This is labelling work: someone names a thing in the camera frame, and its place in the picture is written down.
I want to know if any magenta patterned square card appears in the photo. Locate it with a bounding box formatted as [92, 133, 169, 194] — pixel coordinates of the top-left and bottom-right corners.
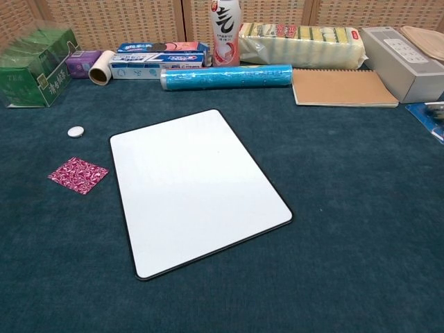
[47, 156, 110, 197]

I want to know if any white board with black rim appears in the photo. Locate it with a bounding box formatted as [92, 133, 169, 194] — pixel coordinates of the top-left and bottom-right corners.
[110, 108, 293, 281]

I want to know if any blue plastic wrap roll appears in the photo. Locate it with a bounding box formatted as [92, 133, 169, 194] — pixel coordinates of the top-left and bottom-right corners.
[160, 63, 294, 92]

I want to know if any white blue toothpaste box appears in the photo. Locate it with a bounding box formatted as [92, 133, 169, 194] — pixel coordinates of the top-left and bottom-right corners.
[109, 52, 205, 80]

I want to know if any white pink drink bottle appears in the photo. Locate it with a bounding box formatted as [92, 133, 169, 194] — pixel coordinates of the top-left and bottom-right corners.
[211, 0, 241, 67]

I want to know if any blue cookie package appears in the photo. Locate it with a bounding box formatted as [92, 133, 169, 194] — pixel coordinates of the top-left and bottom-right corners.
[117, 41, 212, 55]

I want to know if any brown spiral notebook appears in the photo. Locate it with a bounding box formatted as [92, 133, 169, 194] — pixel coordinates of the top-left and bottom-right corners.
[291, 67, 400, 108]

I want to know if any yellow sponge pack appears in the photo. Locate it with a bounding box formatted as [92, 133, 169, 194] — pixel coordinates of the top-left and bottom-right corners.
[238, 22, 368, 70]

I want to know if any white lint roller refill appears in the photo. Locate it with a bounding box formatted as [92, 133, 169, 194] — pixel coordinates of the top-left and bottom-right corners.
[88, 50, 117, 86]

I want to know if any wicker folding screen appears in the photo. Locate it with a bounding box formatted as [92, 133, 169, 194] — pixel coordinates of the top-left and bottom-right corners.
[0, 0, 444, 53]

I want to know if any purple small box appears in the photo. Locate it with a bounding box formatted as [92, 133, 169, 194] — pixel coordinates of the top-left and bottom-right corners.
[65, 49, 103, 80]

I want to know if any grey rectangular box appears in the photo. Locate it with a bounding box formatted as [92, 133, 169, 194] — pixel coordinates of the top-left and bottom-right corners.
[360, 26, 444, 104]

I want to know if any green tea box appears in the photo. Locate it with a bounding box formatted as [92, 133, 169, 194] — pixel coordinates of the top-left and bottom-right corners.
[0, 28, 81, 109]

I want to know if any blue blister package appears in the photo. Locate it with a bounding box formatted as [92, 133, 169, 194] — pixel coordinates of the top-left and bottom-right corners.
[405, 102, 444, 145]

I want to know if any beige woven plate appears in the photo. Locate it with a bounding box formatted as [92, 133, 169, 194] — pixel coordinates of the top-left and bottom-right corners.
[400, 25, 444, 60]

